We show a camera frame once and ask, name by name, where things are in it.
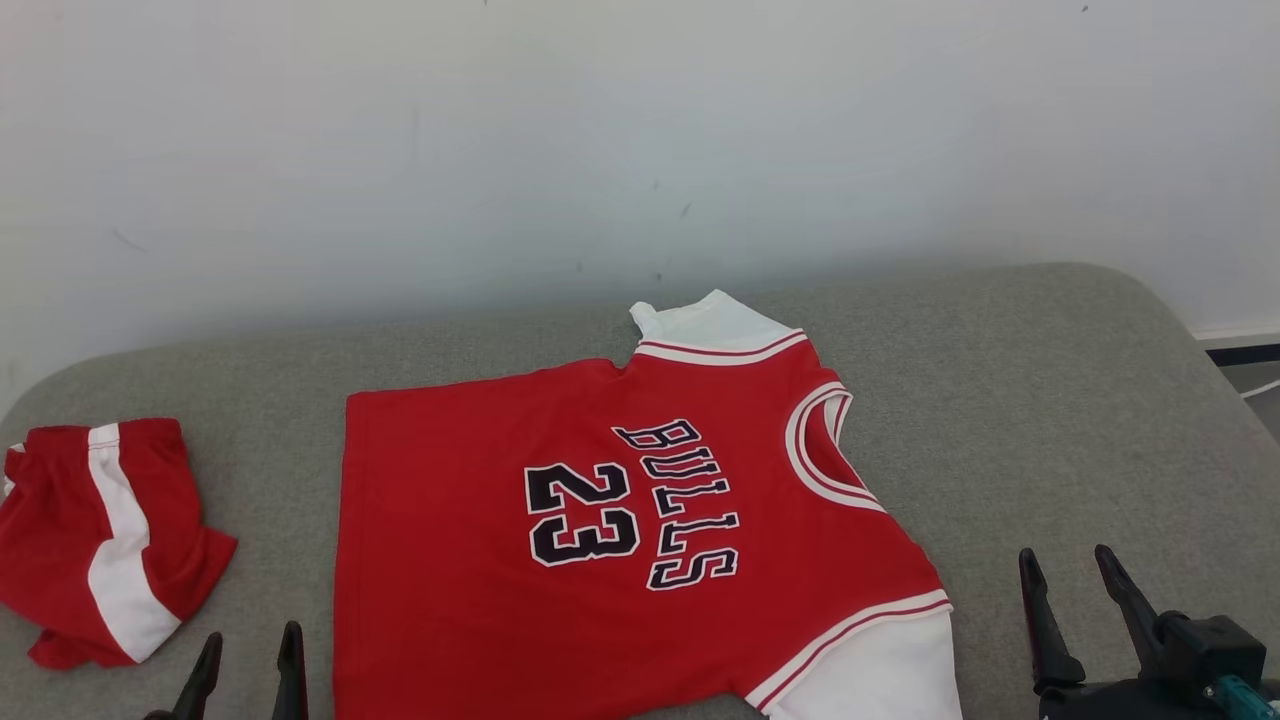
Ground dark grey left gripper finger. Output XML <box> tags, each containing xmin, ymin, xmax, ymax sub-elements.
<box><xmin>145</xmin><ymin>632</ymin><xmax>224</xmax><ymax>720</ymax></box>
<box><xmin>272</xmin><ymin>621</ymin><xmax>310</xmax><ymax>720</ymax></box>

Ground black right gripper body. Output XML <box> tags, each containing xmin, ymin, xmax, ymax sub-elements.
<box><xmin>1038</xmin><ymin>678</ymin><xmax>1280</xmax><ymax>720</ymax></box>

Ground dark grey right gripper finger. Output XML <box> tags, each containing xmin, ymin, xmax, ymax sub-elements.
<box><xmin>1018</xmin><ymin>547</ymin><xmax>1088</xmax><ymax>694</ymax></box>
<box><xmin>1093</xmin><ymin>544</ymin><xmax>1164</xmax><ymax>657</ymax></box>

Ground red shorts white stripe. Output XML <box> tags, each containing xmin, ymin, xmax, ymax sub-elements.
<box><xmin>0</xmin><ymin>417</ymin><xmax>239</xmax><ymax>672</ymax></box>

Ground red Bulls jersey white sleeves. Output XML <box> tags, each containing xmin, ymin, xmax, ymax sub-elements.
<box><xmin>332</xmin><ymin>289</ymin><xmax>964</xmax><ymax>720</ymax></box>

